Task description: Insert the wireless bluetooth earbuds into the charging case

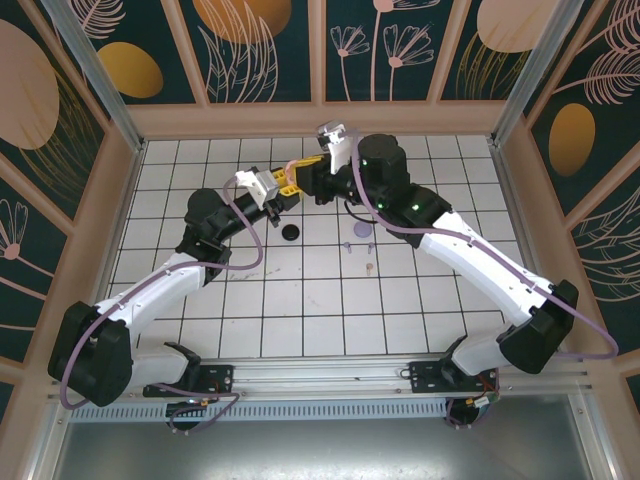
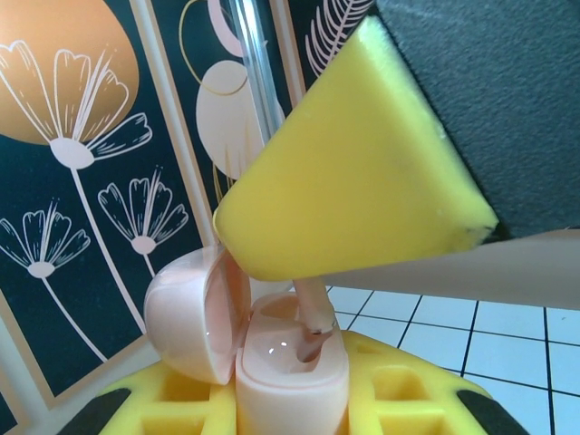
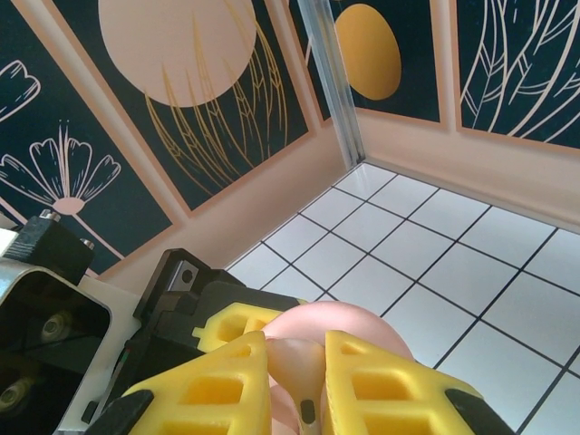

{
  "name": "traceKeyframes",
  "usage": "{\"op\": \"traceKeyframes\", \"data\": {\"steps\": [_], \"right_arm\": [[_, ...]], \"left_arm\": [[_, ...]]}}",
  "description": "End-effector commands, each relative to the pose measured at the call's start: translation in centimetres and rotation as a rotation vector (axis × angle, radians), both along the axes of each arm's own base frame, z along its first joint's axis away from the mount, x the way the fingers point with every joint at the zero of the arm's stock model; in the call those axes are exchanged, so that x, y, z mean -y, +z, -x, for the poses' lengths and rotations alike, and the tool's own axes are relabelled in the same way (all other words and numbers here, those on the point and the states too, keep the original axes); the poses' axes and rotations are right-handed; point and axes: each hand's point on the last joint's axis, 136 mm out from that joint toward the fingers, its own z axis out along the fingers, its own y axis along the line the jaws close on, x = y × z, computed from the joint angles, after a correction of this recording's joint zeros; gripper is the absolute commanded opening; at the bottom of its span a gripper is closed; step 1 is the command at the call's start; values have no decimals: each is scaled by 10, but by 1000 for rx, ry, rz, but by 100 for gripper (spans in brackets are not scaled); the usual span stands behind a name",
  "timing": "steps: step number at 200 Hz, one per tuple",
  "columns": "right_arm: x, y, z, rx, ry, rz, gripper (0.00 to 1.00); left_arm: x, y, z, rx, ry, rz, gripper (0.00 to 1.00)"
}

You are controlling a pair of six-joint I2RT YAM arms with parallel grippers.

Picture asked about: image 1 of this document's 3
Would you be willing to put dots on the black round charging case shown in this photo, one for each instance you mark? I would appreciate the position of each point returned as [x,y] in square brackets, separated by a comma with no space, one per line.
[290,232]

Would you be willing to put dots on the purple round charging case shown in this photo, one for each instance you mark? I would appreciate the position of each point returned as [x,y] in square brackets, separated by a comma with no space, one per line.
[361,230]

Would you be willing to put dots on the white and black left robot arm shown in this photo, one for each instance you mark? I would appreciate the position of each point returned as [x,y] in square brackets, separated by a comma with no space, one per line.
[150,295]

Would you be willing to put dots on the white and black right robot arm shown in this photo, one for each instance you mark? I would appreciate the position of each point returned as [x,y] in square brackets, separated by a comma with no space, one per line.
[475,265]

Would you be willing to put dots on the grey metal panel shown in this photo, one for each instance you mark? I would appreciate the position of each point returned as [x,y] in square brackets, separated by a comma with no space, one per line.
[320,450]

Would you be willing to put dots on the aluminium table side rail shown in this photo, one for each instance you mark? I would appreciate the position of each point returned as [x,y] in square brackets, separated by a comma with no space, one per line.
[509,200]
[126,200]

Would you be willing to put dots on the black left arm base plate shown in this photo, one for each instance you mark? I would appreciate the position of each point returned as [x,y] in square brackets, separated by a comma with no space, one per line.
[220,377]

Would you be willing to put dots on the aluminium frame post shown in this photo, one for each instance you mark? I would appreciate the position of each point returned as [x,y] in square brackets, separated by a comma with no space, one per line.
[100,85]
[530,75]

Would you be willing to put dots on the aluminium mounting rail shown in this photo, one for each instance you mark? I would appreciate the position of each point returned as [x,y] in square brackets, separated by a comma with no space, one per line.
[320,375]

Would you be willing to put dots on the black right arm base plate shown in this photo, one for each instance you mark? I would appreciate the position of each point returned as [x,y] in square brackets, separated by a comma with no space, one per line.
[425,377]

